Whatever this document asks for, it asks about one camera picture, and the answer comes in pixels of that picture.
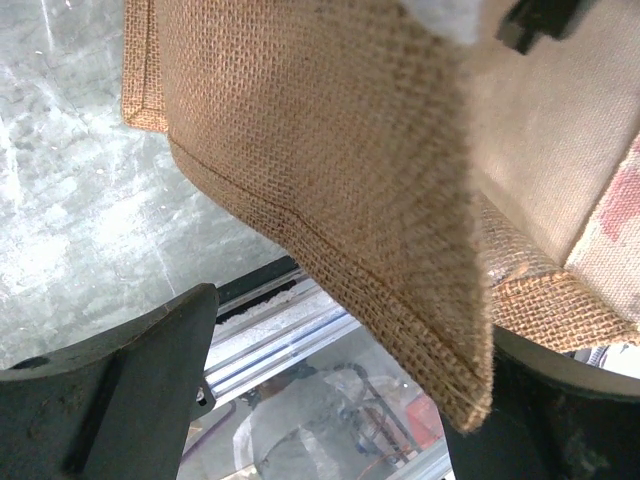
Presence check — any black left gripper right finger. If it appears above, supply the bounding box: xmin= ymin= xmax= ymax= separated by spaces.
xmin=444 ymin=327 xmax=639 ymax=480

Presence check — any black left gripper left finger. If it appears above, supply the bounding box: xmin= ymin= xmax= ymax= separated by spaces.
xmin=1 ymin=284 xmax=218 ymax=479

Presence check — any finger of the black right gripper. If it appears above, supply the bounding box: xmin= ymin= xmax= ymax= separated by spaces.
xmin=495 ymin=0 xmax=590 ymax=55

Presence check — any brown canvas tote bag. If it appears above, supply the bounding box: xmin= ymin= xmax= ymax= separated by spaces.
xmin=121 ymin=1 xmax=639 ymax=432

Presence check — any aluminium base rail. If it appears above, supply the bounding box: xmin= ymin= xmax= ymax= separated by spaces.
xmin=179 ymin=257 xmax=453 ymax=479

